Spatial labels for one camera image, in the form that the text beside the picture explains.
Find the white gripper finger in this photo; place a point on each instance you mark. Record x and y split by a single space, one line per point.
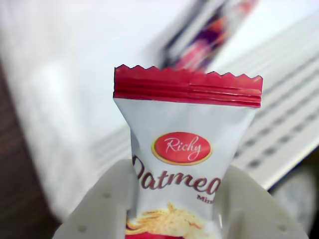
249 211
99 211

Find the small red white candy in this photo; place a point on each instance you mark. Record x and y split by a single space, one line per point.
184 119

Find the white perforated plastic tray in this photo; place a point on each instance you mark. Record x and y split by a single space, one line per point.
274 112

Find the long colourful cartoon snack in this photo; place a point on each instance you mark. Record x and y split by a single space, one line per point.
207 37

